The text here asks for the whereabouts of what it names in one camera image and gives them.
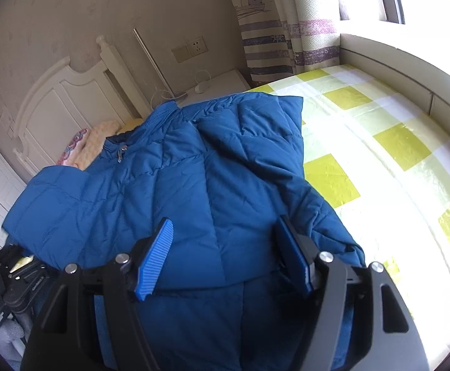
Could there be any patterned striped curtain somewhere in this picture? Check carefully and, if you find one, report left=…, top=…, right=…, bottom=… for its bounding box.
left=231, top=0, right=340, bottom=86

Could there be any white charger with cable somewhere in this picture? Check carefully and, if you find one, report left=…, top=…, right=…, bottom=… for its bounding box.
left=194, top=70, right=212, bottom=95

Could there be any white nightstand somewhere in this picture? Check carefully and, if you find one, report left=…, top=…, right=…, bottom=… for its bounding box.
left=178, top=70, right=250, bottom=107

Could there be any white wooden headboard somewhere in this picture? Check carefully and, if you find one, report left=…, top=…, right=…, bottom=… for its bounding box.
left=14, top=35, right=152, bottom=176

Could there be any yellow white checkered bedspread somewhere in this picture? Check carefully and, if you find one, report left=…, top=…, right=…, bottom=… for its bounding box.
left=263, top=65, right=450, bottom=368

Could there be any colourful patterned pillow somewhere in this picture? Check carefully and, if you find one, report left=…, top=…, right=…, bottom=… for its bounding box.
left=57, top=128, right=90, bottom=166

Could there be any pink beige pillow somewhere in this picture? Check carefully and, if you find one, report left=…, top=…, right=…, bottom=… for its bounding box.
left=72, top=120, right=121, bottom=170

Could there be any wall power socket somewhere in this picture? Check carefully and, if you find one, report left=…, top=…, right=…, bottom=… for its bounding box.
left=171, top=36, right=208, bottom=63

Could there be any blue quilted puffer jacket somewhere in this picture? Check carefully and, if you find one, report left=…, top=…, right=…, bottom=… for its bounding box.
left=3, top=92, right=365, bottom=370

